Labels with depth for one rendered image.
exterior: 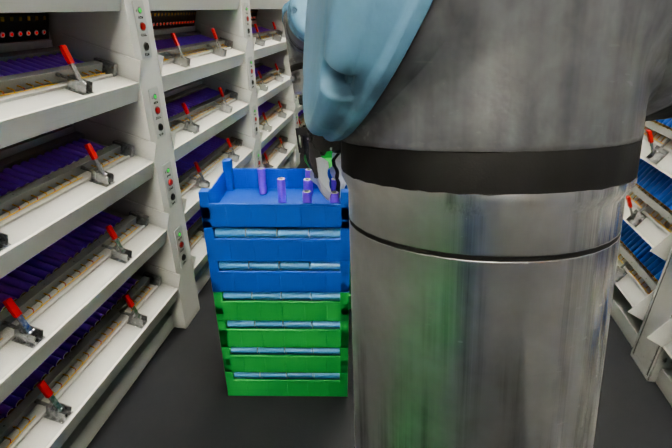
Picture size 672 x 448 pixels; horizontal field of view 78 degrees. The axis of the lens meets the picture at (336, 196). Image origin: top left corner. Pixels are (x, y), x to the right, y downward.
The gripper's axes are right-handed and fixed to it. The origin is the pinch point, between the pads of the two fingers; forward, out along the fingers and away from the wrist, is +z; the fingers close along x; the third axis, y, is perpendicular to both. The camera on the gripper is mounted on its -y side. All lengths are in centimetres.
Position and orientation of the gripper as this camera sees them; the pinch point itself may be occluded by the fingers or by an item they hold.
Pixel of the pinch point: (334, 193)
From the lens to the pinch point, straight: 84.7
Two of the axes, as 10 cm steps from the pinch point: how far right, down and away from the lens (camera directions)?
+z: 1.3, 9.7, 1.9
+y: -4.8, -1.1, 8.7
